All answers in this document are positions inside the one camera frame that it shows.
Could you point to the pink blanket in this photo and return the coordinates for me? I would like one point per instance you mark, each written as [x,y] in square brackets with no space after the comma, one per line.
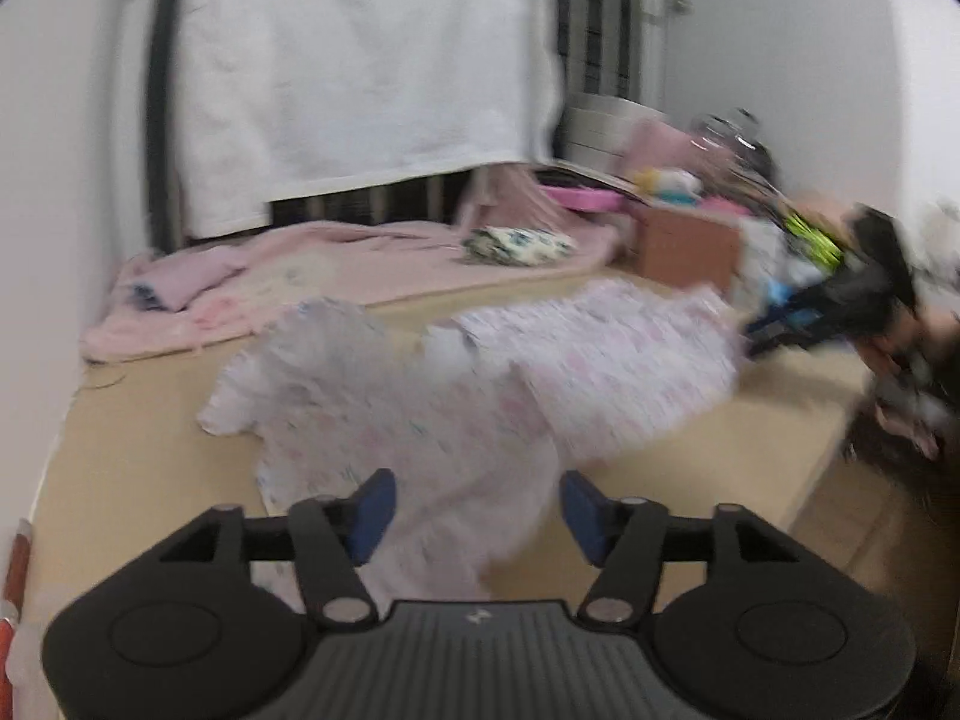
[247,277]

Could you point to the red and white object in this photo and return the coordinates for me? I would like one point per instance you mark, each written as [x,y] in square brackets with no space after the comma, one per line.
[13,585]

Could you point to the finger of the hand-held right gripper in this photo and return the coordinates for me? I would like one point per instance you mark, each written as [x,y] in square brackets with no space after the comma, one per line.
[780,319]

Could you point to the yellow soft toy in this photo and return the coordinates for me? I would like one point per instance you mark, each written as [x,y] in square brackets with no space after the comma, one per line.
[667,184]

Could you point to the white printed garment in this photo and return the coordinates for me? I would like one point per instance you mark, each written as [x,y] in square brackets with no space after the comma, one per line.
[480,405]

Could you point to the pink plastic basin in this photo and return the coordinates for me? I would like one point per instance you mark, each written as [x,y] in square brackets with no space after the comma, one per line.
[581,199]

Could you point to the brown box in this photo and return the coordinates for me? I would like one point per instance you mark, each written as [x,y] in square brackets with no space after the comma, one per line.
[686,244]

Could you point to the pile of mixed clothes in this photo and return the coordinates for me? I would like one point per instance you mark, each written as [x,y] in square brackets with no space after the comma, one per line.
[915,390]

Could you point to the metal window railing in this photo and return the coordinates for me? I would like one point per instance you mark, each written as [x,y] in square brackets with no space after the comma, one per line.
[607,22]

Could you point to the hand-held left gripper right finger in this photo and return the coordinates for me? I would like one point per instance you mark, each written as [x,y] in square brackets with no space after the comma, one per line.
[581,517]

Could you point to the white slatted panel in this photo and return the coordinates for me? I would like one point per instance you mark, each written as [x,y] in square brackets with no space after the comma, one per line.
[600,127]

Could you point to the pink cushion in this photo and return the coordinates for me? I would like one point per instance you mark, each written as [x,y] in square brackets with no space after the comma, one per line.
[667,146]

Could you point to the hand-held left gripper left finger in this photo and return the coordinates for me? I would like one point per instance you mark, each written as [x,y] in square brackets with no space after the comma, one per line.
[373,514]

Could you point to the white hanging sheet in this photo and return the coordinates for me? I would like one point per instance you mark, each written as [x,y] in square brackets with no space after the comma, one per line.
[360,67]

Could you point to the pink draped cloth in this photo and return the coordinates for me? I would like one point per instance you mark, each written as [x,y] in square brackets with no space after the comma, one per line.
[502,195]

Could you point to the folded floral cloth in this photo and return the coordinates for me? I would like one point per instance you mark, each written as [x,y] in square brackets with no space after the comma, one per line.
[517,246]

